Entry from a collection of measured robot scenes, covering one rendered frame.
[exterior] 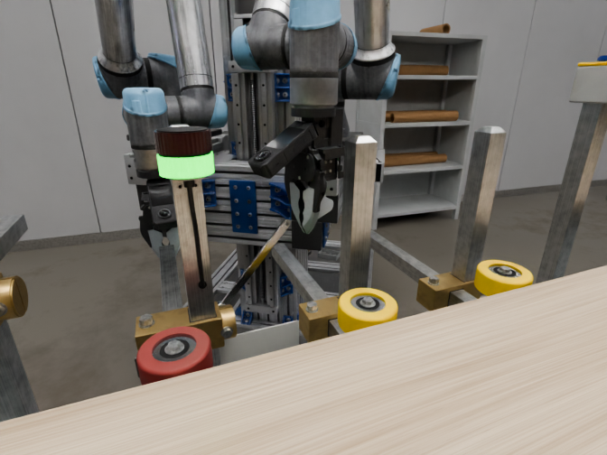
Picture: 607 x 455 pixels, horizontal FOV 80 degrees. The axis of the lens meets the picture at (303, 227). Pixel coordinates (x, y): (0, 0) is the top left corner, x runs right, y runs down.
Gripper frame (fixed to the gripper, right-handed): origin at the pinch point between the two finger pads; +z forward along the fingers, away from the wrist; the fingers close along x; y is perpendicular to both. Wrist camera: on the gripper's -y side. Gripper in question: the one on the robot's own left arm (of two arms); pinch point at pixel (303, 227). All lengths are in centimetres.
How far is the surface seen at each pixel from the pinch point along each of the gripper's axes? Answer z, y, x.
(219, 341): 11.7, -19.9, -3.9
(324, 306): 11.6, -2.0, -7.7
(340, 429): 4.8, -21.6, -29.4
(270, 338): 17.2, -9.8, -2.6
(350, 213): -5.0, 0.8, -9.9
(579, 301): 4.8, 18.1, -37.5
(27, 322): 95, -42, 175
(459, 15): -81, 308, 141
